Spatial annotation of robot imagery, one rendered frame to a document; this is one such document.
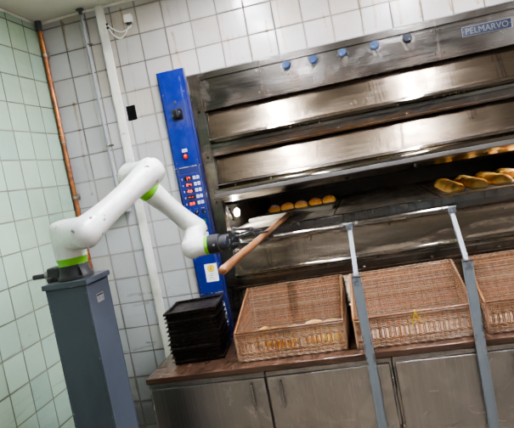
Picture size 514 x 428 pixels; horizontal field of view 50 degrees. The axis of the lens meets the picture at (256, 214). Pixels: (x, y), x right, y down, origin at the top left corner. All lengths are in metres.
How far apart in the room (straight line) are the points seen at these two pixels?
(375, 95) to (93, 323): 1.83
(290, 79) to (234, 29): 0.42
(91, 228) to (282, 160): 1.28
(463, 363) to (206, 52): 2.08
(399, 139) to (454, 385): 1.27
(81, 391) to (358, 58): 2.13
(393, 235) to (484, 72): 0.96
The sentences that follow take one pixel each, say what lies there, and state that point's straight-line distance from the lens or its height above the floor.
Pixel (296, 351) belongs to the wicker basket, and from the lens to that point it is 2.80.
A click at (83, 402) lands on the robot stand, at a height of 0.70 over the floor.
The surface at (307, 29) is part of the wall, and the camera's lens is 3.18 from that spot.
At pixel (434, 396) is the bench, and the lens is 2.80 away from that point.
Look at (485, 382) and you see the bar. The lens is 2.74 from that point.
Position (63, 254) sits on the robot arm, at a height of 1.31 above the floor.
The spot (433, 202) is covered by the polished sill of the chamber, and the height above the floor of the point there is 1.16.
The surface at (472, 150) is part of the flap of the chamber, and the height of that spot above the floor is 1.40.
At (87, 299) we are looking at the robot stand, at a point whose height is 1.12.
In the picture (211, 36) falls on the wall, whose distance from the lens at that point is 3.27.
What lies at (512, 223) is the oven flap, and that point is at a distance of 3.20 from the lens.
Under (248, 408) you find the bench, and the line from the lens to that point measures 2.87.
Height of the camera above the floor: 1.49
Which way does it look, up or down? 4 degrees down
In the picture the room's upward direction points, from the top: 11 degrees counter-clockwise
